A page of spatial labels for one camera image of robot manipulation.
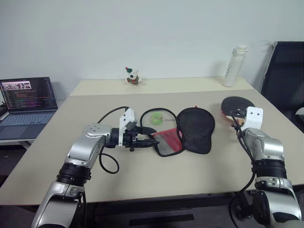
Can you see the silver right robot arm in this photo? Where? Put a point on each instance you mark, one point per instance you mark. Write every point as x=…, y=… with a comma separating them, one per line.
x=268, y=166

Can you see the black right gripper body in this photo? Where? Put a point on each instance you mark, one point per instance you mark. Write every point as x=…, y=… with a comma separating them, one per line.
x=240, y=113

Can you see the small toy dog figure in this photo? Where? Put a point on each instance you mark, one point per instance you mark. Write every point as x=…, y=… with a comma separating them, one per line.
x=133, y=77

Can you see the open grey laptop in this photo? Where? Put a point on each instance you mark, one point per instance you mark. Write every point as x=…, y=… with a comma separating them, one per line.
x=27, y=104

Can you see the black and red paddle case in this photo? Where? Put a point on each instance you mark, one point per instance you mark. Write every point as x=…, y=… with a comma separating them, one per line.
x=197, y=133

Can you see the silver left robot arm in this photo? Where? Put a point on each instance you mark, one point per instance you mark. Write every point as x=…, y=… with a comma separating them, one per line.
x=82, y=148

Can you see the black table tennis paddle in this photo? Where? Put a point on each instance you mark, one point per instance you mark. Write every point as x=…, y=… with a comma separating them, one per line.
x=234, y=103

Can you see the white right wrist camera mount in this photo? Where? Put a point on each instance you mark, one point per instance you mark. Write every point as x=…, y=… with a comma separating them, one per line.
x=254, y=117

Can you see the white side table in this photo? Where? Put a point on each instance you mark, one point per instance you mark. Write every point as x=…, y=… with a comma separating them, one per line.
x=14, y=142

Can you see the black office chair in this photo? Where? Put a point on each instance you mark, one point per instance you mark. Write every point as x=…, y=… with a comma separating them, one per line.
x=283, y=76

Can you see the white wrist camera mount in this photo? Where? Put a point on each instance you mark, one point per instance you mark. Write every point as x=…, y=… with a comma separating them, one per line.
x=254, y=117
x=127, y=117

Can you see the white water bottle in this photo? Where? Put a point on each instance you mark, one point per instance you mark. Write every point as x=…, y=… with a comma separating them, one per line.
x=232, y=67

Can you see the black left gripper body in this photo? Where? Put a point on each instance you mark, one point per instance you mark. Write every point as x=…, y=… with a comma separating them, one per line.
x=132, y=139

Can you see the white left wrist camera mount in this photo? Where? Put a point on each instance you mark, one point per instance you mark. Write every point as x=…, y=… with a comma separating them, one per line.
x=127, y=117

